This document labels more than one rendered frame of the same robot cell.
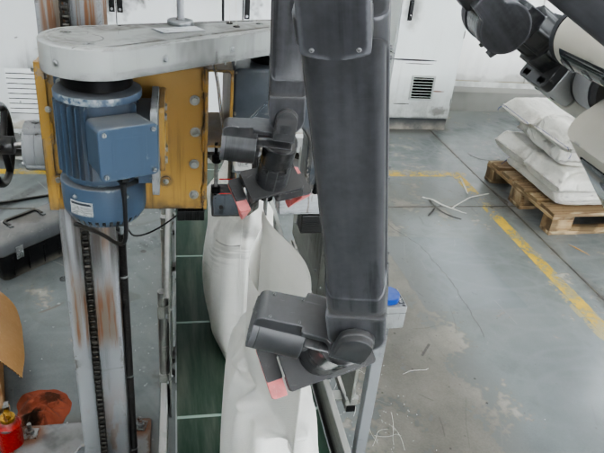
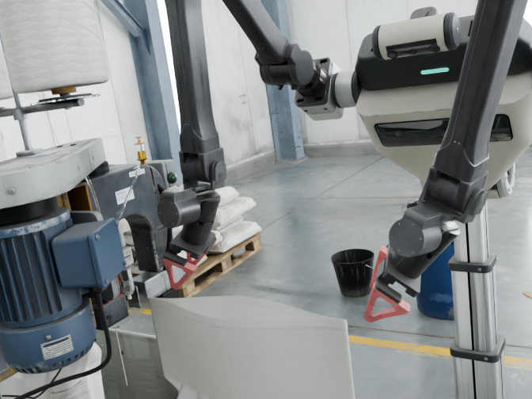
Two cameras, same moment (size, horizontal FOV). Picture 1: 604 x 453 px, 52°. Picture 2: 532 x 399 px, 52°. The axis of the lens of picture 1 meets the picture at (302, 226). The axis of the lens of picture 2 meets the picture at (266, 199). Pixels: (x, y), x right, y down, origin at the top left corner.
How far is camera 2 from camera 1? 0.74 m
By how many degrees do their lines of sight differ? 45
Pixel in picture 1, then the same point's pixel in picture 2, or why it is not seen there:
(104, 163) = (102, 266)
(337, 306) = (474, 173)
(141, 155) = (115, 252)
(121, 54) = (66, 164)
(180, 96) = not seen: hidden behind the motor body
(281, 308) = (425, 211)
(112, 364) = not seen: outside the picture
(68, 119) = (27, 252)
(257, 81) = (104, 186)
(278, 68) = (202, 130)
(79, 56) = (38, 173)
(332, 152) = (506, 42)
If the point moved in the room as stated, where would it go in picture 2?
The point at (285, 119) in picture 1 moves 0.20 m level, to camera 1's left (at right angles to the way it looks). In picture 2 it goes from (219, 167) to (130, 191)
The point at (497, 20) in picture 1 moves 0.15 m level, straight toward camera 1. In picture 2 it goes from (301, 62) to (344, 55)
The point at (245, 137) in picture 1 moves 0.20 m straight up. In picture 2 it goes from (188, 199) to (170, 90)
